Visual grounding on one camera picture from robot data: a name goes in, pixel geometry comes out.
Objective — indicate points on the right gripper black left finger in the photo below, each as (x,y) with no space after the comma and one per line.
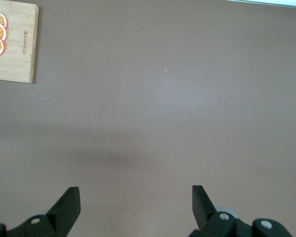
(66,209)

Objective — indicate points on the bamboo cutting board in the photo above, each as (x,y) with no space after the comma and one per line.
(16,61)

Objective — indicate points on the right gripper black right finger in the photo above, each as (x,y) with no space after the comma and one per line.
(203,209)

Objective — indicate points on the brown table cover mat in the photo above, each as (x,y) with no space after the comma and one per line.
(162,123)

